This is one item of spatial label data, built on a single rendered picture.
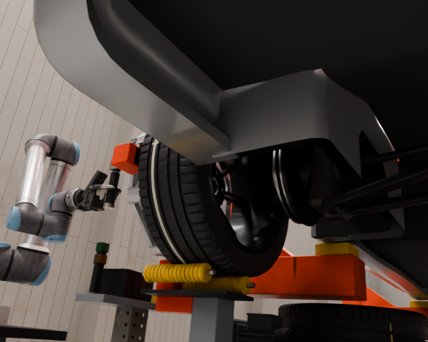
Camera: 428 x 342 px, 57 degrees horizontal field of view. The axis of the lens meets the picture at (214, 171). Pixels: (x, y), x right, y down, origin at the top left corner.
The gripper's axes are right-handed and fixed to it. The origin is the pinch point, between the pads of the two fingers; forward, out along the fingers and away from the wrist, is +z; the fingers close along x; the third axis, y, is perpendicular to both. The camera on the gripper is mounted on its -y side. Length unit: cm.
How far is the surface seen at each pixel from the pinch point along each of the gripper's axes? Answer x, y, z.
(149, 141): 15.8, -5.8, 31.5
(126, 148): 19.0, -3.1, 24.7
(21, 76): -66, -189, -270
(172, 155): 15.8, 1.3, 42.0
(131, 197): 9.4, 9.8, 20.4
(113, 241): -215, -44, -251
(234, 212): -40.4, 0.8, 28.9
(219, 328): -14, 47, 44
